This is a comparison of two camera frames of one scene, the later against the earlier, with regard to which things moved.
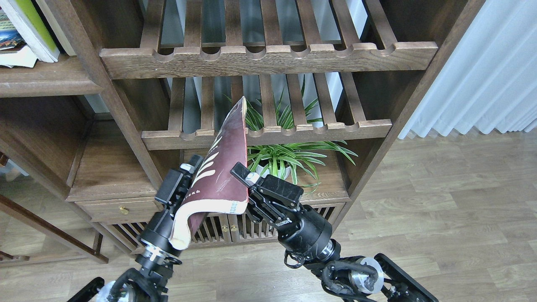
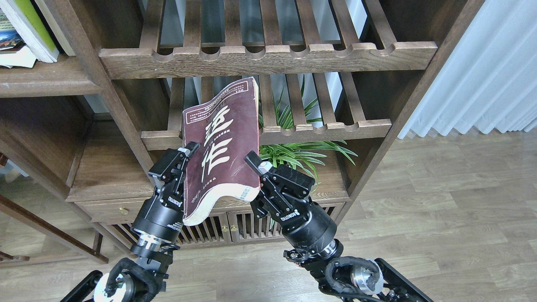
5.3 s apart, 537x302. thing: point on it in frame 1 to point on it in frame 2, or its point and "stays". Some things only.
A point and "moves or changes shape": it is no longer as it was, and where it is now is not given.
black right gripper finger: (244, 175) to (261, 167)
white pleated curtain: (488, 83) stays
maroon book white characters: (215, 190) moves or changes shape
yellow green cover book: (31, 26) stays
